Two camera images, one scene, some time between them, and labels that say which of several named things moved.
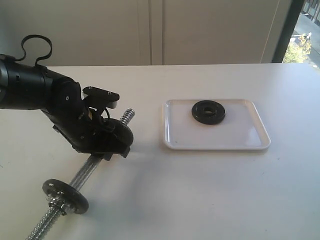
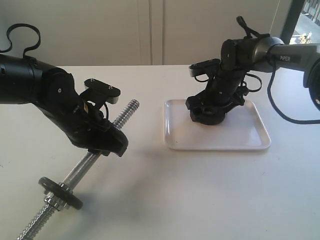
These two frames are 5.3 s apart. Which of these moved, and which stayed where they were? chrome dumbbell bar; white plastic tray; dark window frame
Moved: chrome dumbbell bar
Stayed: dark window frame; white plastic tray
